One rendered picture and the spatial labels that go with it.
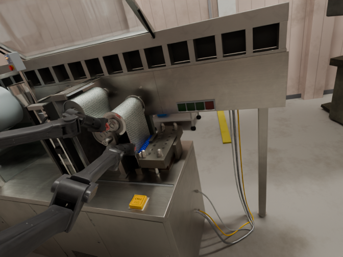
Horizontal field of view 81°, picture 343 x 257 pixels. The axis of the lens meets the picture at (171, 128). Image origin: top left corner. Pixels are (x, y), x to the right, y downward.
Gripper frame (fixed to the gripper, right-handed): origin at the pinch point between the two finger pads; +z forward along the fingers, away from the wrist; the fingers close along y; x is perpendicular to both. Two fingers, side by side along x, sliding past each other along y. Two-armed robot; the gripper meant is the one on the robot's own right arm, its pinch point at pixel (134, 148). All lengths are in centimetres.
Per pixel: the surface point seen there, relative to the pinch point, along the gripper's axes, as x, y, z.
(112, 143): 3.6, -9.4, -8.4
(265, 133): 6, 75, 50
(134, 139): 4.9, 0.2, -0.3
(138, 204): -26.6, 11.5, -17.0
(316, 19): 175, 169, 256
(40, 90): 45, -92, 9
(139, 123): 15.2, 0.2, 5.6
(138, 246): -58, 1, 1
